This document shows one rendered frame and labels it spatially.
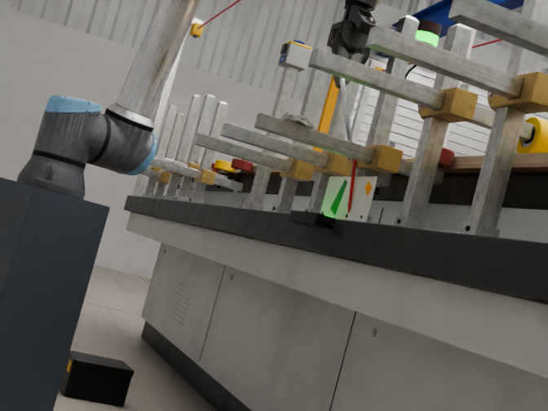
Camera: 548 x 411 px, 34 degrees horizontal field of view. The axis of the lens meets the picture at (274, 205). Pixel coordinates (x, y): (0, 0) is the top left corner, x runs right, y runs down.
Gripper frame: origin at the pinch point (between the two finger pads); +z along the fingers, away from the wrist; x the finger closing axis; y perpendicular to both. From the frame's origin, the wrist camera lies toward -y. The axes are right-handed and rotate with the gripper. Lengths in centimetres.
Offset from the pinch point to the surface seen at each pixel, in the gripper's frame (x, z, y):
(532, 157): -24, 11, -45
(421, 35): -10.4, -13.1, -12.2
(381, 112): -6.2, 5.9, -12.1
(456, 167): -24.3, 13.0, -17.6
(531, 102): -5, 8, -69
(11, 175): 35, 45, 792
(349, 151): 0.2, 16.6, -15.9
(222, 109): -8, -4, 138
